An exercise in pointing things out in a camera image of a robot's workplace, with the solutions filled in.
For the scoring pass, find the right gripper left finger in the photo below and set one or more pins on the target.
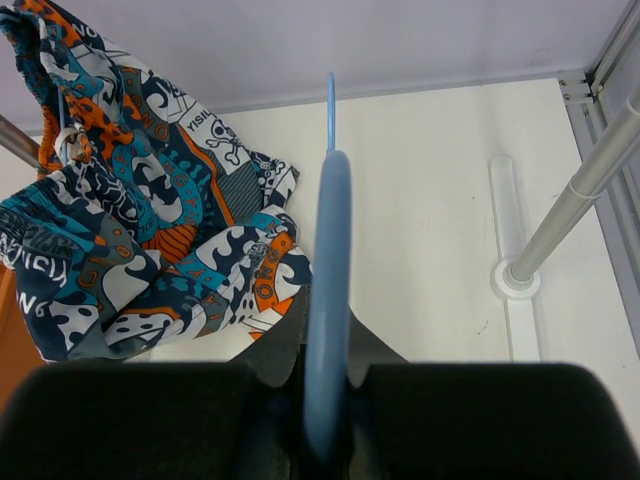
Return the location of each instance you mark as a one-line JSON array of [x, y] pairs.
[[205, 420]]

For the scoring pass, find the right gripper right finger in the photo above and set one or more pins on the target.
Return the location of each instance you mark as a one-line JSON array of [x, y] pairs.
[[480, 420]]

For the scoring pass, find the blue wire hanger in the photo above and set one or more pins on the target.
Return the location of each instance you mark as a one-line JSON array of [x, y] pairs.
[[329, 318], [70, 143]]

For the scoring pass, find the patterned orange blue shorts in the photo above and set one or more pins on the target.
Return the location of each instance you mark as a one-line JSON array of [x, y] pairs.
[[173, 230]]

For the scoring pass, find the metal clothes rack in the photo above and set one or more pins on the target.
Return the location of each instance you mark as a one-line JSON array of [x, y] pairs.
[[515, 279]]

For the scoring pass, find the orange plastic basket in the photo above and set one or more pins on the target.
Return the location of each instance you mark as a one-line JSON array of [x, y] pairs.
[[19, 357]]

